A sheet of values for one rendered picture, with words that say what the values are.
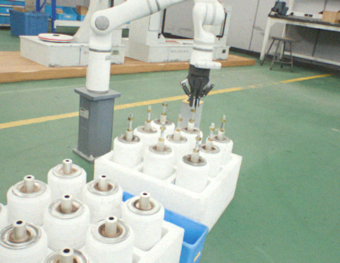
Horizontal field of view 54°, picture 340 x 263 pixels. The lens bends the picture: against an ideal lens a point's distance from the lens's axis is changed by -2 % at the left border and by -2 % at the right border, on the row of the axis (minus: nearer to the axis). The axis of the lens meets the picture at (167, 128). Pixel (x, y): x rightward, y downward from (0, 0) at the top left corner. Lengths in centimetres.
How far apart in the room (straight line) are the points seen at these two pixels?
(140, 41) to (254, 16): 332
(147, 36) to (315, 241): 288
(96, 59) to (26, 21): 404
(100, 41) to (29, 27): 405
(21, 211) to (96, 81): 76
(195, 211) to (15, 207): 48
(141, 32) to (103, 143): 239
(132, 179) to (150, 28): 277
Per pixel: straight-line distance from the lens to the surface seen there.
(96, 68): 142
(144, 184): 104
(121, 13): 138
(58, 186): 88
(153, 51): 370
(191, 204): 99
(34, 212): 81
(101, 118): 145
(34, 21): 548
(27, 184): 82
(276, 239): 123
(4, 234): 70
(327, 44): 608
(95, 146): 149
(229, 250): 111
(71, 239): 75
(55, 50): 302
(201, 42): 116
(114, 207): 82
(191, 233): 101
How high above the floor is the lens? 68
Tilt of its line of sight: 20 degrees down
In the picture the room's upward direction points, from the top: 7 degrees clockwise
